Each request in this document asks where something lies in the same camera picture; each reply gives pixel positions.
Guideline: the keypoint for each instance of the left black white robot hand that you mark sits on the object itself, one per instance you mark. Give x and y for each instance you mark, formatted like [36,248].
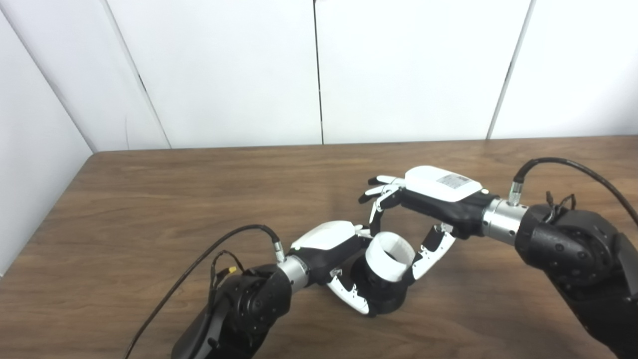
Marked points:
[324,254]

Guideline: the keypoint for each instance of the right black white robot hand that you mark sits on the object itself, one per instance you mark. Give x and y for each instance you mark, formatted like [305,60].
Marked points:
[448,204]

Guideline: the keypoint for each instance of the round black plastic part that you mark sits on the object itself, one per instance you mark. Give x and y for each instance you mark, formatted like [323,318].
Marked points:
[389,296]

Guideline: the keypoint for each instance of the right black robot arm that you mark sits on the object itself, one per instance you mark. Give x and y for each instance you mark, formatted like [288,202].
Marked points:
[573,254]

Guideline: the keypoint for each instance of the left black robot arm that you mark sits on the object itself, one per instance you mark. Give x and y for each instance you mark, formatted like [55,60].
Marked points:
[249,304]

